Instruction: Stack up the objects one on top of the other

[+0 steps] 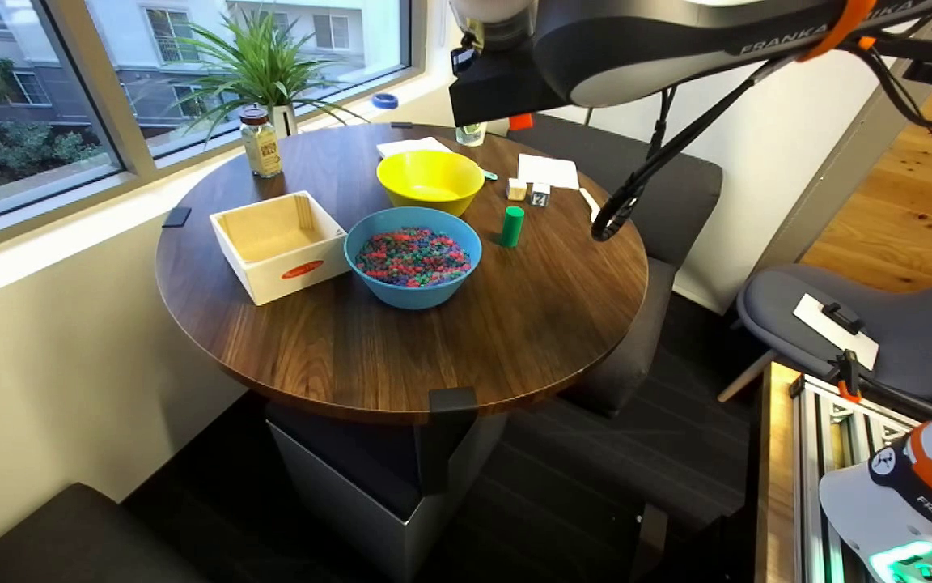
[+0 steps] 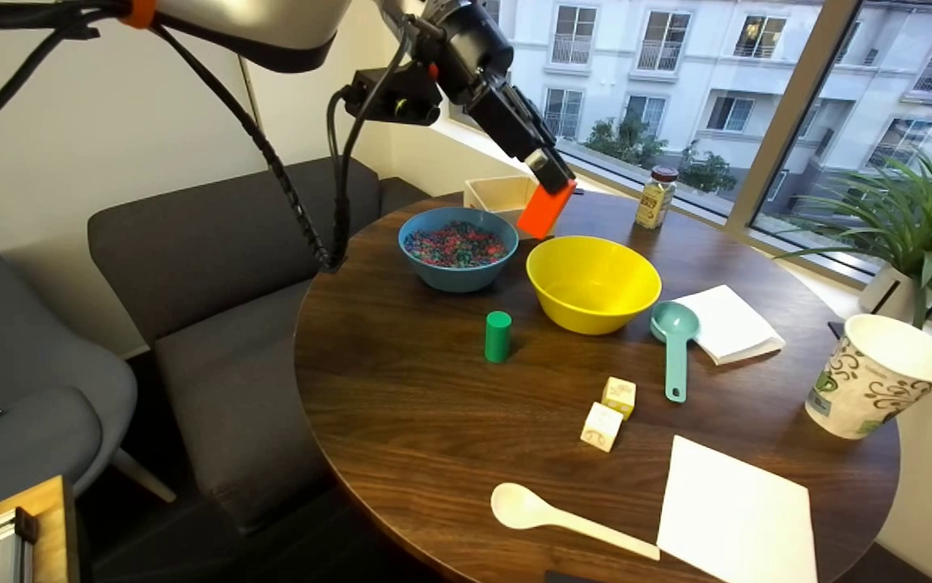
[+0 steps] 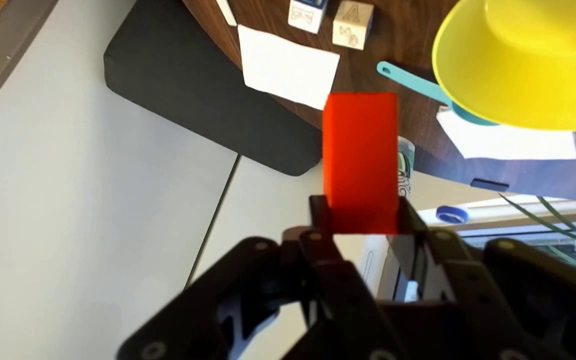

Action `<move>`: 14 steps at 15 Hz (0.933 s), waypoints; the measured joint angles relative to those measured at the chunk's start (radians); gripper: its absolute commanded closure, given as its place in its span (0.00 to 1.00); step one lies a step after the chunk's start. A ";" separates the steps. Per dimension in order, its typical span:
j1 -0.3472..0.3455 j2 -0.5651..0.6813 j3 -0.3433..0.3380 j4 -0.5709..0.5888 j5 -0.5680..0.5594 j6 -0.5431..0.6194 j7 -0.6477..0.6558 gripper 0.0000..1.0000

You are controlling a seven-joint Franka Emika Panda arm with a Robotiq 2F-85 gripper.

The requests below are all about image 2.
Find folded white napkin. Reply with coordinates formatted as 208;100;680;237
670;281;788;370

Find glass jar with dark lid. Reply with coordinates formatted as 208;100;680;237
633;164;683;234

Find white wooden box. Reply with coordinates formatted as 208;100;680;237
459;170;543;215

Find white plastic spoon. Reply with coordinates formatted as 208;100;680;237
489;479;663;564

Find printed paper cup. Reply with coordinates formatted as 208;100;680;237
803;311;932;444

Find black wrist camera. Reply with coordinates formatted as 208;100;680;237
335;60;445;129

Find grey window frame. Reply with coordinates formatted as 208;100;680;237
461;0;932;295

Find blue bowl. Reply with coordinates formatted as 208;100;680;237
396;202;524;297

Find multicoloured beads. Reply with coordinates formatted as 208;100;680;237
406;221;512;273

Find yellow bowl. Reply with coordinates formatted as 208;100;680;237
524;234;665;336

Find flat white napkin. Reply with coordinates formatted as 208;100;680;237
654;435;822;583

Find grey shell chair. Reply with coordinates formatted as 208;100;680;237
0;221;182;511

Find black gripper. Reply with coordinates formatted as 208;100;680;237
471;78;579;200

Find green potted plant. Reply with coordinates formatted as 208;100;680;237
799;156;932;381

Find green cylinder block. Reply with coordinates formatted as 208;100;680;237
481;307;519;365

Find orange cable clamp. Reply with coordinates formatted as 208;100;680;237
119;0;162;31

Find dark grey sofa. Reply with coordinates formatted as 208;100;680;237
87;156;431;533

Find thick black camera cable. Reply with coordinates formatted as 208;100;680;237
0;0;355;273

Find teal plastic scoop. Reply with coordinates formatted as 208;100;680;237
648;297;703;407

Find small wooden number cube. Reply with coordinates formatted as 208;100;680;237
602;371;642;417
576;397;628;454

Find wooden board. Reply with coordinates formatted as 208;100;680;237
0;473;83;583

